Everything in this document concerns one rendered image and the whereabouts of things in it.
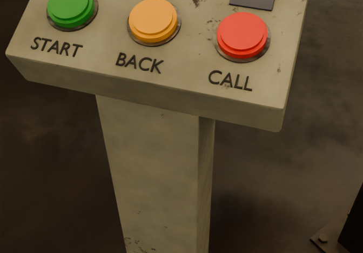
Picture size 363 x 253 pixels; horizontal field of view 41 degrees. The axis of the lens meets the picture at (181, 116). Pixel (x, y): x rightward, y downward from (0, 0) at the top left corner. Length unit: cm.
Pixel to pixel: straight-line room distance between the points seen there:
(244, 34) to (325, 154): 76
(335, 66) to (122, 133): 94
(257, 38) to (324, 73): 93
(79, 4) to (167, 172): 19
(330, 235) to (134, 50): 68
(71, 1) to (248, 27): 15
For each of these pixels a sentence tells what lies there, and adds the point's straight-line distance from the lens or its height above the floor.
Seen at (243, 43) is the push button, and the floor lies 61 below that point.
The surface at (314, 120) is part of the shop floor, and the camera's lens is 119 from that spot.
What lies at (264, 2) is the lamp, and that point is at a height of 61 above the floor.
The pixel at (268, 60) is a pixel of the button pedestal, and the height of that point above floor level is 59.
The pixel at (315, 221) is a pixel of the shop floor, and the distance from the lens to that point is 102.
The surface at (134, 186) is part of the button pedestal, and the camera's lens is 54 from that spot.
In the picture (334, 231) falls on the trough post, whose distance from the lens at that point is 101.
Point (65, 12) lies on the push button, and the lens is 43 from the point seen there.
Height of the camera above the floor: 84
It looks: 47 degrees down
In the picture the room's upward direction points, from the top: 1 degrees counter-clockwise
